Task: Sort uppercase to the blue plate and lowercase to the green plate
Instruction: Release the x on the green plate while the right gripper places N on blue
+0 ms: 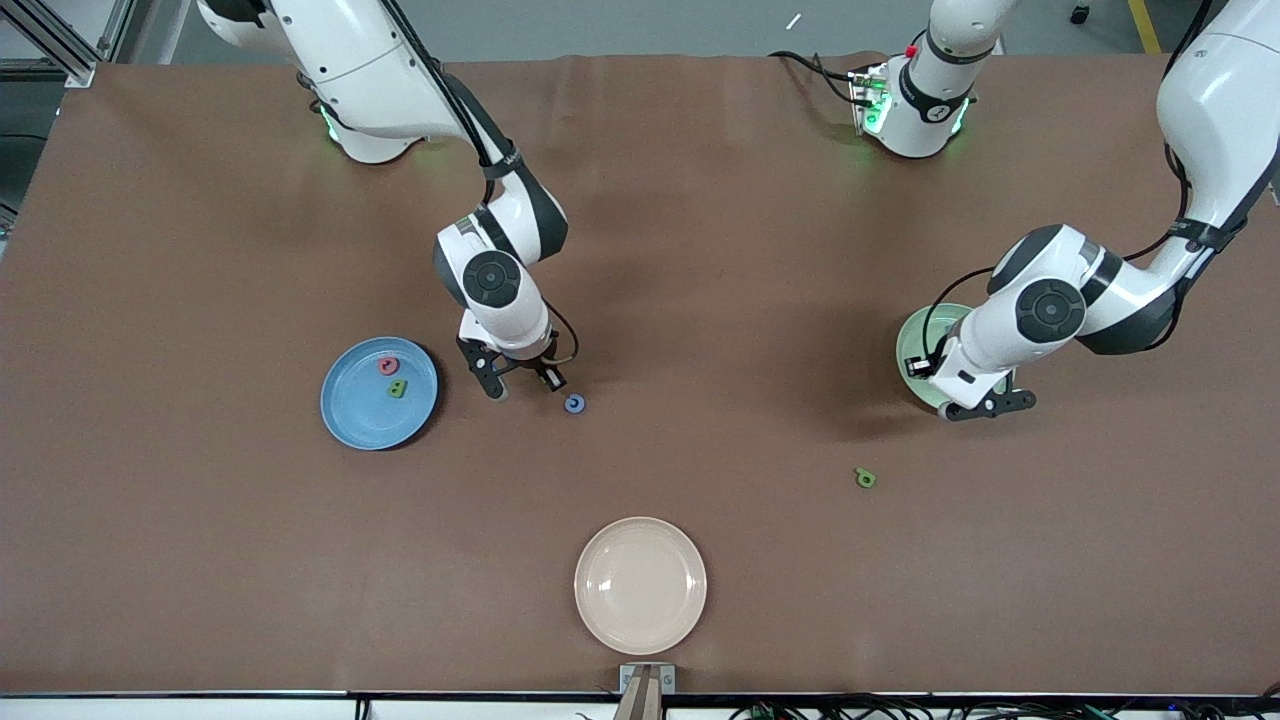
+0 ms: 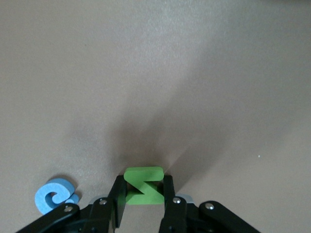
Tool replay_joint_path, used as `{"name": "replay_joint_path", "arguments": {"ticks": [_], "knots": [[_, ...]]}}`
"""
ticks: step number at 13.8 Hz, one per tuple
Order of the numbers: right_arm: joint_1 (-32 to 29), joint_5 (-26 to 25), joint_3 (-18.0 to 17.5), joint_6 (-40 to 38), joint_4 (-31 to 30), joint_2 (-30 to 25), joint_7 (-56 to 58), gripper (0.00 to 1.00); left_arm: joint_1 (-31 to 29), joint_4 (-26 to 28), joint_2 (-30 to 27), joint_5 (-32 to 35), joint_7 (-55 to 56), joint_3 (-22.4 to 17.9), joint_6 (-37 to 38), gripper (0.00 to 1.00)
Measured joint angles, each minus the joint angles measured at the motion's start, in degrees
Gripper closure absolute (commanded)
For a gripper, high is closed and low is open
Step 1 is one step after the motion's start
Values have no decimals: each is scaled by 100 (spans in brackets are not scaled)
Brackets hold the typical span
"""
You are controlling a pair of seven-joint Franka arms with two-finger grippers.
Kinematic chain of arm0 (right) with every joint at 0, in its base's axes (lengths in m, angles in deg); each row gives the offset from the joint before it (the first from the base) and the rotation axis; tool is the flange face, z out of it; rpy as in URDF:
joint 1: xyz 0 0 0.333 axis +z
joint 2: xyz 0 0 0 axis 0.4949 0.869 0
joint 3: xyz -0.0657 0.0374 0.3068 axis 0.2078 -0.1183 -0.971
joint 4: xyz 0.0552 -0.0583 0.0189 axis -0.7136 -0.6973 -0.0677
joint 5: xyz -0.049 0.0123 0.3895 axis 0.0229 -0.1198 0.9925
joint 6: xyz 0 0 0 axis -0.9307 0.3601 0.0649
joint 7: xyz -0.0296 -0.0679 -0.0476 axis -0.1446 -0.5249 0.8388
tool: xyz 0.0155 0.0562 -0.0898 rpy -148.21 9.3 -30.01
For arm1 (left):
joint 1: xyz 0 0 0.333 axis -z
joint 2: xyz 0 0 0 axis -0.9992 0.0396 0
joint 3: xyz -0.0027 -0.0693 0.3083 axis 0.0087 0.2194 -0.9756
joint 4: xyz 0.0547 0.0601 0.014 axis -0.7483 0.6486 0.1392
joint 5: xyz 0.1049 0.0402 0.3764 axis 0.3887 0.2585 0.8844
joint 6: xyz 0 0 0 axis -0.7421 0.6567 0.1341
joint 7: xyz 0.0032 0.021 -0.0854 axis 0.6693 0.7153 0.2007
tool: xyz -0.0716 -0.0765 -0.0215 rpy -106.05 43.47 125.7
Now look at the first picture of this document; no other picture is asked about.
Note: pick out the light green plate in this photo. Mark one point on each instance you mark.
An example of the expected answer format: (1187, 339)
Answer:
(912, 335)

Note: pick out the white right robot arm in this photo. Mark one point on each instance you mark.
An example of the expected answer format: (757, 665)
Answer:
(350, 60)

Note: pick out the blue foam letter C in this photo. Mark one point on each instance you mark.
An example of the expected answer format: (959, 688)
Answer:
(575, 397)

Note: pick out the brown table cover sheet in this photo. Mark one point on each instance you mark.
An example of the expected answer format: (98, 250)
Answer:
(700, 200)

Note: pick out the blue plate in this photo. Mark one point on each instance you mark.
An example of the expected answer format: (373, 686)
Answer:
(360, 420)

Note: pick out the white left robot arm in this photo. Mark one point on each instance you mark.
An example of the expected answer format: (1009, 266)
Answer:
(1220, 110)

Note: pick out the green foam letter p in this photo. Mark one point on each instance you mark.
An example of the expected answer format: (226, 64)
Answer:
(862, 474)

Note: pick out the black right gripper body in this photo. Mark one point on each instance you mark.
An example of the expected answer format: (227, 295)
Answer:
(531, 363)

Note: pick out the cream plate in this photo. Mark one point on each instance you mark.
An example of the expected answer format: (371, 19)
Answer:
(640, 585)

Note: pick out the aluminium frame profile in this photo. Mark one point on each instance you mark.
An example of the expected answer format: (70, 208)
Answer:
(80, 72)

